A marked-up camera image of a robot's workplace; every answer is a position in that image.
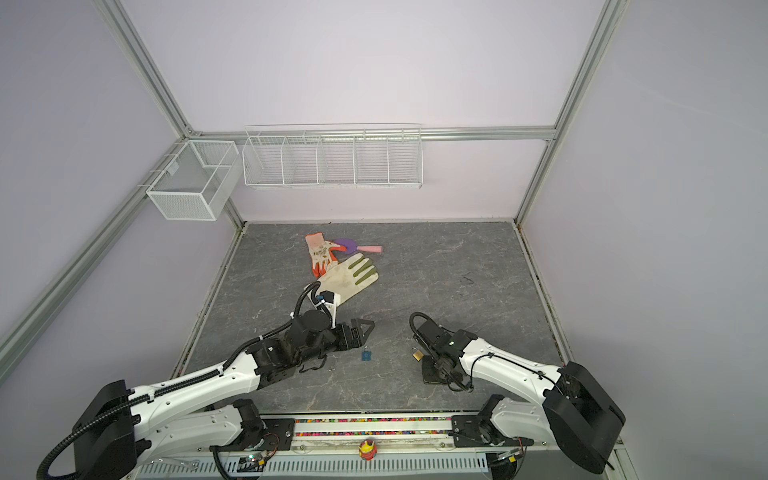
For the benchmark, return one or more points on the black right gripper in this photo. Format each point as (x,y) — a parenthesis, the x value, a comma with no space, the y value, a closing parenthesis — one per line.
(428,374)

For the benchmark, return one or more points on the cream green work glove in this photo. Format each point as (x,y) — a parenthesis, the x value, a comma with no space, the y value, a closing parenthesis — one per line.
(350,277)

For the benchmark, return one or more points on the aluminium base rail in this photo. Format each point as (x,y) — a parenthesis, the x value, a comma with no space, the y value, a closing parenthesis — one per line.
(334,447)

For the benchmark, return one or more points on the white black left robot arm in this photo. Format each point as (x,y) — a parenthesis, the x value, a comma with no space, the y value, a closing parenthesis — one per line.
(112,434)

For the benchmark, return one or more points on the red white work glove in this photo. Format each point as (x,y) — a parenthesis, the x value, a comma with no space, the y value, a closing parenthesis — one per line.
(322,253)

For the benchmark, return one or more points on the long white wire basket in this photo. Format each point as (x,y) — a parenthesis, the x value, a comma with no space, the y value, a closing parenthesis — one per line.
(333,155)

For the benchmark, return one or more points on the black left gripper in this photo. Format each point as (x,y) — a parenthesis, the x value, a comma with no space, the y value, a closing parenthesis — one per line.
(358,340)

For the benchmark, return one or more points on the purple trowel pink handle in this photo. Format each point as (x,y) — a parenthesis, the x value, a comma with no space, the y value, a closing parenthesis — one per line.
(349,246)

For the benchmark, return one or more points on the small white mesh basket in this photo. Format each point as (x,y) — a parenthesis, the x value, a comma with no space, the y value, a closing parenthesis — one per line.
(198,180)

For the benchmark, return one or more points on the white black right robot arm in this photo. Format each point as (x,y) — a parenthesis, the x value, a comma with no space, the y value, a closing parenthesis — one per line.
(563,406)

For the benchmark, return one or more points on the red emergency stop button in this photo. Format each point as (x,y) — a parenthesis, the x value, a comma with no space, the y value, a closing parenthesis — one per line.
(367,449)

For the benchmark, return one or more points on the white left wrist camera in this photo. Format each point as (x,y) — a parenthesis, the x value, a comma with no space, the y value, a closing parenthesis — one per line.
(327,301)

